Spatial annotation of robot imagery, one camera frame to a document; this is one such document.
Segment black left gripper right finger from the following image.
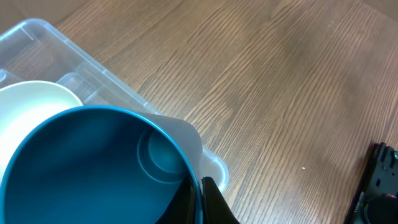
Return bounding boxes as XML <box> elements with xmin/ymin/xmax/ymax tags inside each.
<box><xmin>201</xmin><ymin>177</ymin><xmax>239</xmax><ymax>224</ymax></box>

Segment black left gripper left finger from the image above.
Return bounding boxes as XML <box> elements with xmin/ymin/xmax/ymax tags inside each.
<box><xmin>156</xmin><ymin>177</ymin><xmax>195</xmax><ymax>224</ymax></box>

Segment dark blue tall cup front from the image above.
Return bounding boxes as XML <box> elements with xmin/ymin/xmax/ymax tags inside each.
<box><xmin>1</xmin><ymin>105</ymin><xmax>203</xmax><ymax>223</ymax></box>

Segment cream bowl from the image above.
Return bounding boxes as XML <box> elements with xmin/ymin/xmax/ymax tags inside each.
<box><xmin>1</xmin><ymin>80</ymin><xmax>83</xmax><ymax>179</ymax></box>

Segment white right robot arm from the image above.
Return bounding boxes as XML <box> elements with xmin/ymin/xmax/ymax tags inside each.
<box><xmin>344</xmin><ymin>142</ymin><xmax>397</xmax><ymax>224</ymax></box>

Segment clear plastic storage bin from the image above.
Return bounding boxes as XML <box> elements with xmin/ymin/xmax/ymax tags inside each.
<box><xmin>1</xmin><ymin>19</ymin><xmax>229</xmax><ymax>194</ymax></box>

